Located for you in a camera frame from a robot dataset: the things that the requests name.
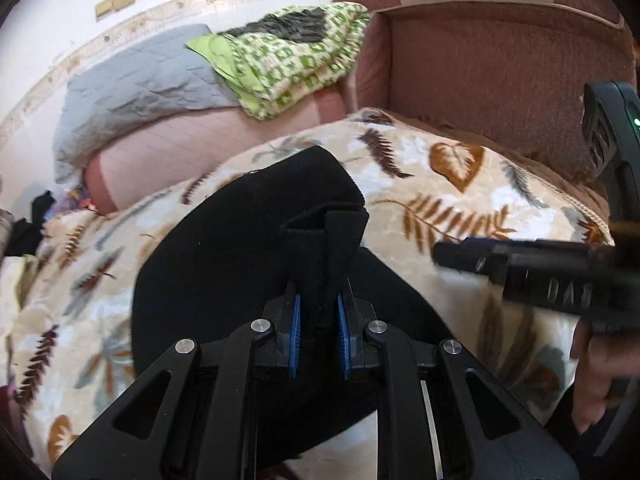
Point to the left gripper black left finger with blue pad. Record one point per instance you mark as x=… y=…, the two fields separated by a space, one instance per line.
x=192 y=413

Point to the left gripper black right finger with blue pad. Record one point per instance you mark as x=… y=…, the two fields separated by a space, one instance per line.
x=441 y=414

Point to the black knit pants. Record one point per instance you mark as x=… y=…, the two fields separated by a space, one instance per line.
x=298 y=223

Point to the person's right hand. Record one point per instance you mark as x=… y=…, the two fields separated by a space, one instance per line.
x=600 y=360

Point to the beige leaf pattern blanket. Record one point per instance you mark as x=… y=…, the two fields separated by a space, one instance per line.
x=66 y=311

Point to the black garment in background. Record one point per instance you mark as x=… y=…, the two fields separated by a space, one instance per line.
x=27 y=235

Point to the colourful packet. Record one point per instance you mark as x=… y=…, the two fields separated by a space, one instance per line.
x=78 y=198

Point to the pink quilted folded blanket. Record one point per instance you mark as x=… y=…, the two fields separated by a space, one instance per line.
x=184 y=146

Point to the grey quilted blanket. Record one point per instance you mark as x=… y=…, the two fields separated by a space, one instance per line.
x=158 y=77

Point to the green patterned folded quilt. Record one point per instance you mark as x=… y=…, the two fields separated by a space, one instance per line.
x=270 y=75

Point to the dark cloth on green quilt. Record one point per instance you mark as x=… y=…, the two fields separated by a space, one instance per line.
x=304 y=27

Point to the gold wall plaque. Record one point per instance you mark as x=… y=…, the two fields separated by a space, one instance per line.
x=107 y=7

